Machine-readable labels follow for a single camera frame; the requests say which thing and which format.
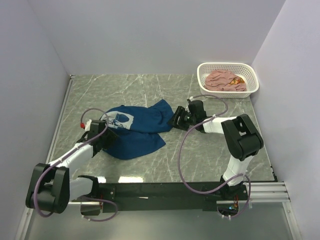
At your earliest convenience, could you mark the white perforated plastic basket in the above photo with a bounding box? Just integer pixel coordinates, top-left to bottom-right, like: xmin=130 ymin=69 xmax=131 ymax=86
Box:
xmin=197 ymin=62 xmax=260 ymax=98

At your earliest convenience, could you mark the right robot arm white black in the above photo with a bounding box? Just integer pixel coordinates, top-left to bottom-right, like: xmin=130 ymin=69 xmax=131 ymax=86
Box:
xmin=167 ymin=106 xmax=264 ymax=200

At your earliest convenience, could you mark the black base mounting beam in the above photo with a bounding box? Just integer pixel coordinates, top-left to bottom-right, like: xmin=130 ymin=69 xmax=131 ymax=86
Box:
xmin=69 ymin=182 xmax=251 ymax=216

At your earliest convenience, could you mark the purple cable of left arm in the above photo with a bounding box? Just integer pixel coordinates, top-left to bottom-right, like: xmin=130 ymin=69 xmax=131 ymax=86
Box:
xmin=32 ymin=107 xmax=119 ymax=222

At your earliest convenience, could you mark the blue printed t-shirt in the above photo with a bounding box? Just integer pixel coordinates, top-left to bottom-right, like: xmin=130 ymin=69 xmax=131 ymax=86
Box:
xmin=103 ymin=99 xmax=174 ymax=160

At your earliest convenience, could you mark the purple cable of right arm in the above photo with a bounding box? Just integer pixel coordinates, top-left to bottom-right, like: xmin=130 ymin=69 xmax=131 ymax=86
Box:
xmin=178 ymin=94 xmax=254 ymax=221

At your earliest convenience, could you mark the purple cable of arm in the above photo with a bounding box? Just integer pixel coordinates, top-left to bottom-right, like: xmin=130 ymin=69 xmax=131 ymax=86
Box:
xmin=32 ymin=107 xmax=119 ymax=222
xmin=178 ymin=94 xmax=254 ymax=221

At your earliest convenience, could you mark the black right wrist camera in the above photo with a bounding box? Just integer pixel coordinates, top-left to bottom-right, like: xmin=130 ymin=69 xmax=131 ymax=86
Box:
xmin=188 ymin=100 xmax=207 ymax=118

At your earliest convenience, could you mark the aluminium front frame rail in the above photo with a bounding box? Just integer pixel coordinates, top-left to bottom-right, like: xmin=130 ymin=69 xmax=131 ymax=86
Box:
xmin=16 ymin=182 xmax=301 ymax=240

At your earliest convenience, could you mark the pink t-shirt in basket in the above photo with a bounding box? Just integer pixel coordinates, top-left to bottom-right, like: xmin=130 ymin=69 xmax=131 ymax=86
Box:
xmin=204 ymin=70 xmax=247 ymax=92

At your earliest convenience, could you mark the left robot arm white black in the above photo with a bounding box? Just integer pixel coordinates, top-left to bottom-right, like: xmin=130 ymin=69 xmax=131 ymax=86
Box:
xmin=25 ymin=129 xmax=118 ymax=217

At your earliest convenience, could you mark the aluminium rail at table edge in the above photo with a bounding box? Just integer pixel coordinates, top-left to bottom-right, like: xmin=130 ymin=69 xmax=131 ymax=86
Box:
xmin=44 ymin=73 xmax=76 ymax=163

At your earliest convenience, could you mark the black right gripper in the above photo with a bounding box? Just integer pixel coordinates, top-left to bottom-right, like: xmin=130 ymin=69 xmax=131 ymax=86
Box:
xmin=166 ymin=105 xmax=197 ymax=131

